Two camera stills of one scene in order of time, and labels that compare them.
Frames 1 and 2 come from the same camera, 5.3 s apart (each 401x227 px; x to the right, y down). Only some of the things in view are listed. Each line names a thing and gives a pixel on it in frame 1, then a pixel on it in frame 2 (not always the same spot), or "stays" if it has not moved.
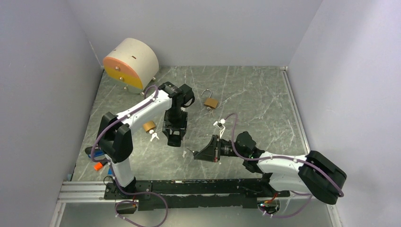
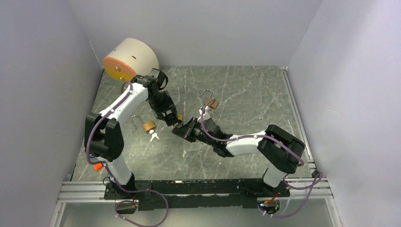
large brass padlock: (209, 101) stays
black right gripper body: (225, 149) to (194, 131)
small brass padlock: (149, 126) stays
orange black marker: (99, 165) stays
